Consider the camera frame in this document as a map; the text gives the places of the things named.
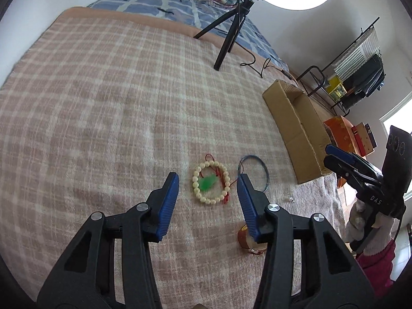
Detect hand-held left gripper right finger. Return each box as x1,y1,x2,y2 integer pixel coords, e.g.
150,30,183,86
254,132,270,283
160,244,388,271
236,173,377,309

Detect brown wooden bracelet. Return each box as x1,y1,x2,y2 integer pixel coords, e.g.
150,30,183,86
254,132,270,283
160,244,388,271
237,225,268,254

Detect black power cable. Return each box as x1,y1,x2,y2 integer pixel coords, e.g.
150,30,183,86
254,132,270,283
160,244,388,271
240,53,292,78

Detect cream bead bracelet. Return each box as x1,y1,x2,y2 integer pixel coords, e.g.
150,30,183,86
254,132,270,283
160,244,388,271
192,160,231,204

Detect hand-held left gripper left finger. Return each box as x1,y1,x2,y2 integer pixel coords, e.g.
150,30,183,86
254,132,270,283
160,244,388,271
36,172,180,309

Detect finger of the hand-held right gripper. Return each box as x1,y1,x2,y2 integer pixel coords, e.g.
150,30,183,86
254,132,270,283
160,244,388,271
325,144,384,181
323,155,380,190

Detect thin blue bangle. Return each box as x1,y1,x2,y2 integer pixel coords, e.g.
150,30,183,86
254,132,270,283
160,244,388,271
236,156,269,194

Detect blue patterned mattress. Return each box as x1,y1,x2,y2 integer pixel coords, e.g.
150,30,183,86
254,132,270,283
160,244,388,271
87,0,289,71

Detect orange cloth covered table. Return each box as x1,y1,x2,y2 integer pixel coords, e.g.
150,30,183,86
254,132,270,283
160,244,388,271
323,115,356,155

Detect tan and red box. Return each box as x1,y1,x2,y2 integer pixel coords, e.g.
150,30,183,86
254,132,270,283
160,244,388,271
351,125,371,157

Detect person's right hand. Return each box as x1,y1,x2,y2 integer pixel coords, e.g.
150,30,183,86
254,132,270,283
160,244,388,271
345,200,397,249

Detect person's right forearm pink sleeve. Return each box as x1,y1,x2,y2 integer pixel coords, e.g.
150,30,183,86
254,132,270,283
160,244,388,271
356,240,397,298

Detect black clothes rack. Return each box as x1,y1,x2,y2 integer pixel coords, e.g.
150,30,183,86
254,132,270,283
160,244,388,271
296,16,387,117

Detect dark hanging clothes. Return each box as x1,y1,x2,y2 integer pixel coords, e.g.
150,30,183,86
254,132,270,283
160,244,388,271
341,54,386,110

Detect black tripod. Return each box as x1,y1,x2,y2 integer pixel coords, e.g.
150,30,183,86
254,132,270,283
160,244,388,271
193,0,254,71

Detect striped hanging towel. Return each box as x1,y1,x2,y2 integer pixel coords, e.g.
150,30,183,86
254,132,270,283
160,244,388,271
333,27,380,79

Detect dark flat box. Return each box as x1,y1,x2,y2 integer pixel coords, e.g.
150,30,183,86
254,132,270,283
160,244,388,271
364,122,378,150

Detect yellow box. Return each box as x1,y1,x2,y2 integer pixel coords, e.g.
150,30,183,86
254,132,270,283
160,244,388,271
325,76,346,101

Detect cardboard box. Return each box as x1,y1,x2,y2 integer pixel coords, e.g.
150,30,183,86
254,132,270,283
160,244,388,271
262,80,338,185

